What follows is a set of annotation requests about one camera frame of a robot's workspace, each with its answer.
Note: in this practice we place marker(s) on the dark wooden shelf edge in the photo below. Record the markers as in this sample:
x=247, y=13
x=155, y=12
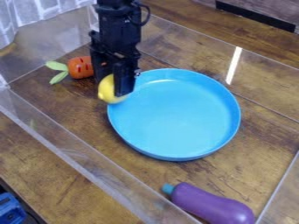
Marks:
x=278, y=13

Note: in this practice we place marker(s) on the yellow toy lemon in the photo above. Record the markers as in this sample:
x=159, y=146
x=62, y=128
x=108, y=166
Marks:
x=106, y=91

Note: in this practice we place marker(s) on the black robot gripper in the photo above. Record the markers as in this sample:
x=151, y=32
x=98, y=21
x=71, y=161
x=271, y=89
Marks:
x=114, y=43

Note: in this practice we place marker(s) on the white patterned curtain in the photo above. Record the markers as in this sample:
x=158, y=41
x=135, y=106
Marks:
x=23, y=12

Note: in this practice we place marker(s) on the blue round plastic tray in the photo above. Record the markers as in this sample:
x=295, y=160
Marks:
x=179, y=117

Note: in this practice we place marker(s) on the clear acrylic enclosure wall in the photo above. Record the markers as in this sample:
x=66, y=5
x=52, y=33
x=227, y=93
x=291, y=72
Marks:
x=63, y=158

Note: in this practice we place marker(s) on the purple toy eggplant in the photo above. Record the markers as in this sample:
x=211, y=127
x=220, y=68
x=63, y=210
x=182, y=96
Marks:
x=215, y=209

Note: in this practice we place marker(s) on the orange toy carrot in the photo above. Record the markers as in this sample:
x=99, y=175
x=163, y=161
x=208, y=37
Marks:
x=78, y=68

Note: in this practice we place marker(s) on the blue device corner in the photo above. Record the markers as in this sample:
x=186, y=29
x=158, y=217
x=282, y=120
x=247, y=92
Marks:
x=12, y=213

